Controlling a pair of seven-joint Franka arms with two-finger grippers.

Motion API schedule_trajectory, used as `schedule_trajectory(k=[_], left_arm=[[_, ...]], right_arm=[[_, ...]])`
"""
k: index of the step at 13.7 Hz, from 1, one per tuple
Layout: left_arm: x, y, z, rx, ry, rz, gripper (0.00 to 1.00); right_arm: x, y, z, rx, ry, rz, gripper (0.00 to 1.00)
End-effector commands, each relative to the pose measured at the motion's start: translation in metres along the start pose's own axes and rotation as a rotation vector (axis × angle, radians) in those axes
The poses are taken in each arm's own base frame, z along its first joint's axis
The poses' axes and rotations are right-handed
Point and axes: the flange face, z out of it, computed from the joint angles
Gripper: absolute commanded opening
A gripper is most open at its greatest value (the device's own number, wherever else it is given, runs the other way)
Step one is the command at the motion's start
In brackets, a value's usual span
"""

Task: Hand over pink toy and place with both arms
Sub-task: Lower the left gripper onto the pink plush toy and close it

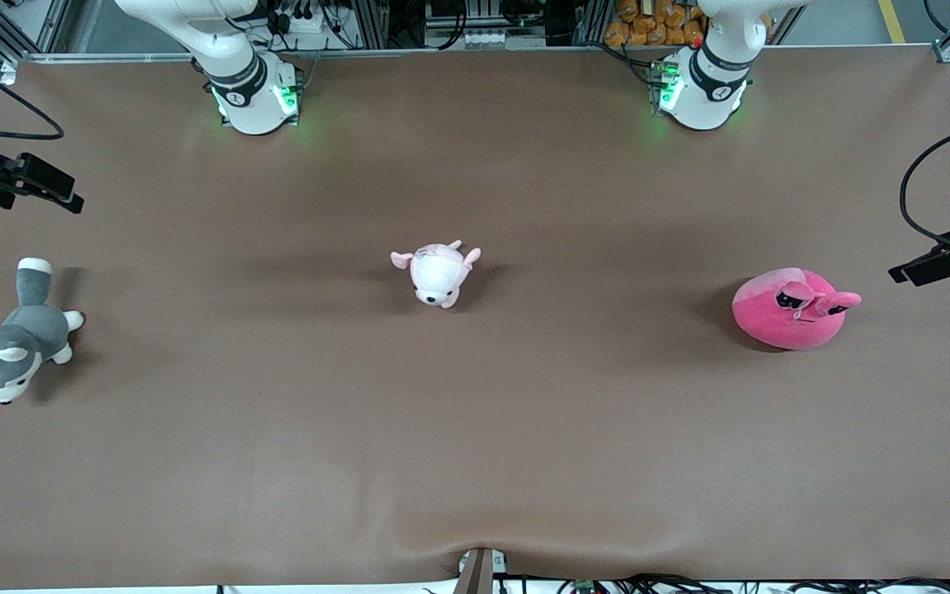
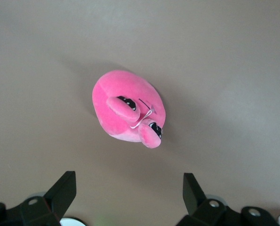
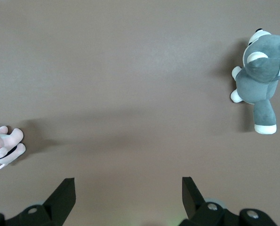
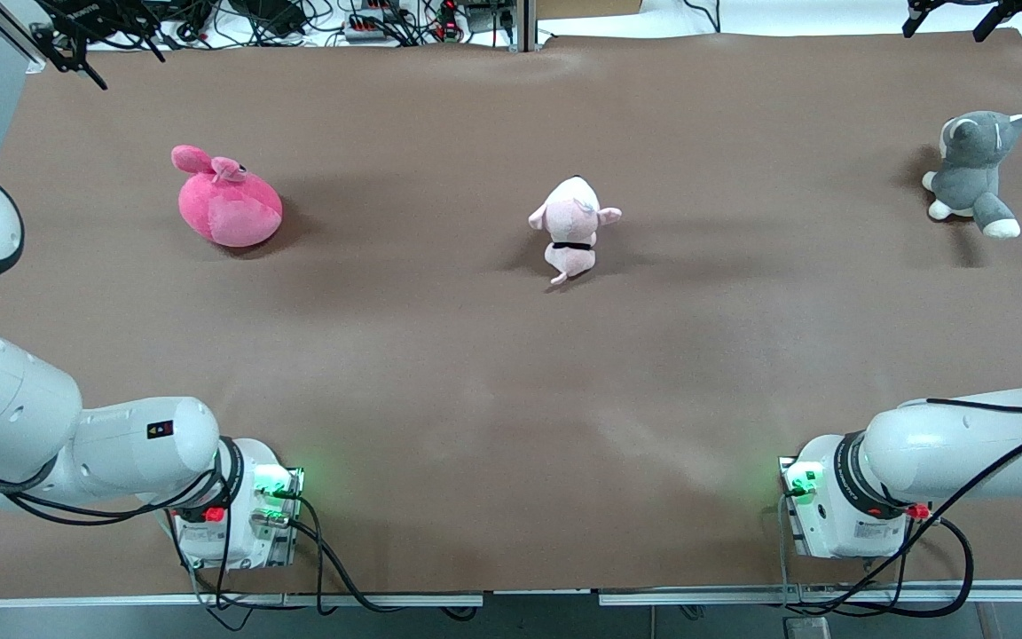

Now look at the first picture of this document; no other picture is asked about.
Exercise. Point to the pink plush toy with sunglasses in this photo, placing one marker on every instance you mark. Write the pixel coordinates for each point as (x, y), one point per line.
(780, 318)

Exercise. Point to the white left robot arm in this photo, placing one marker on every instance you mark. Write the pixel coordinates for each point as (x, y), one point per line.
(710, 91)

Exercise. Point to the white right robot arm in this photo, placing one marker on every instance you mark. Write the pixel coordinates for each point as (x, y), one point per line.
(252, 107)

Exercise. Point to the grey white husky plush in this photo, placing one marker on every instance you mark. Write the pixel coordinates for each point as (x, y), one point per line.
(25, 334)

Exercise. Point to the white power strip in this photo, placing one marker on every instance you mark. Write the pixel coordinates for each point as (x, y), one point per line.
(302, 21)

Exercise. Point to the orange snack pile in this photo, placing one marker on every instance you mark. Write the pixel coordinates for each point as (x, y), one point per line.
(656, 23)

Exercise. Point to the small white pink plush dog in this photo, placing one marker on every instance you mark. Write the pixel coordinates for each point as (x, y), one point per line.
(438, 280)

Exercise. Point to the white connector block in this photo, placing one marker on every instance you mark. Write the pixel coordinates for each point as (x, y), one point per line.
(491, 39)

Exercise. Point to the aluminium frame post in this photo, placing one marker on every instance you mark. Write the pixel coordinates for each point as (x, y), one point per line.
(369, 23)
(592, 21)

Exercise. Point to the aluminium table edge rail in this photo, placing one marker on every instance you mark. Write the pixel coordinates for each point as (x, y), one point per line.
(483, 52)

